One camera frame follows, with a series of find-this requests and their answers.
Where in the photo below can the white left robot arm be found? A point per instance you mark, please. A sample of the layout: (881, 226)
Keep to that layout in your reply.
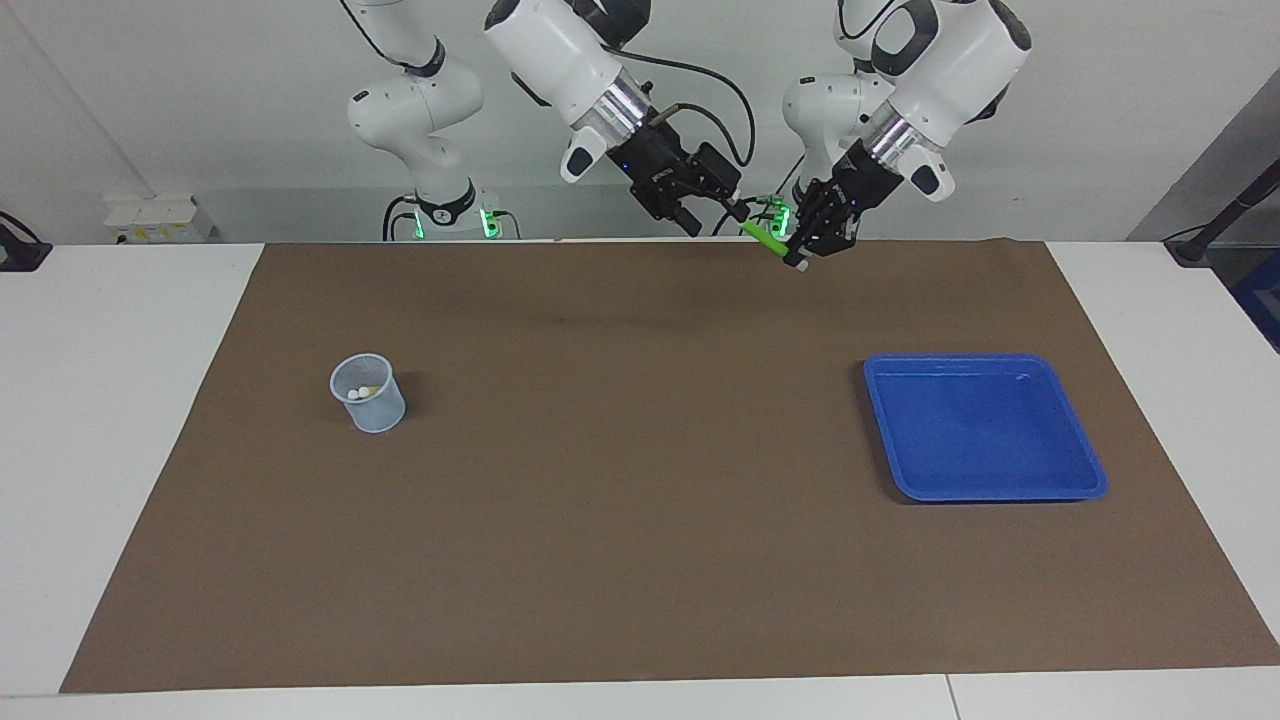
(940, 70)

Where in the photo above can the white power strip box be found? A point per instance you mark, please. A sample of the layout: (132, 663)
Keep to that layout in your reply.
(150, 218)

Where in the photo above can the pale blue mesh cup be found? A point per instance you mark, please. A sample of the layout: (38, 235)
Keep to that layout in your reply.
(375, 415)

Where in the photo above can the blue plastic tray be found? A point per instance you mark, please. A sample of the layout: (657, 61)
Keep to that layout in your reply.
(1040, 470)

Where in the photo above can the green pen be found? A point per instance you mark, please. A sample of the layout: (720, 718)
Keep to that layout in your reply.
(765, 238)

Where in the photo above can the blue crate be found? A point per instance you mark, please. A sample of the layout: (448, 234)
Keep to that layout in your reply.
(1262, 295)

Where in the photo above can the black table clamp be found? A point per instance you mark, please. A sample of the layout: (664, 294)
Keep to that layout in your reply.
(20, 255)

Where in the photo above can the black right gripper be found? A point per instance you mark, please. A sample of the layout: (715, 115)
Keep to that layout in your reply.
(660, 170)

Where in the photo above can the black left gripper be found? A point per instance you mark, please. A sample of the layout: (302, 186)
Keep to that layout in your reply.
(865, 190)

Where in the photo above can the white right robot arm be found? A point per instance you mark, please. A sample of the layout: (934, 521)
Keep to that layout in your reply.
(560, 50)

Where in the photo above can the black stand pole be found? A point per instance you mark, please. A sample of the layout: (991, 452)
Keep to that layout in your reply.
(1190, 248)

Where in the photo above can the brown table mat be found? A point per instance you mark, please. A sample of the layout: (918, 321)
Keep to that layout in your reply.
(640, 500)

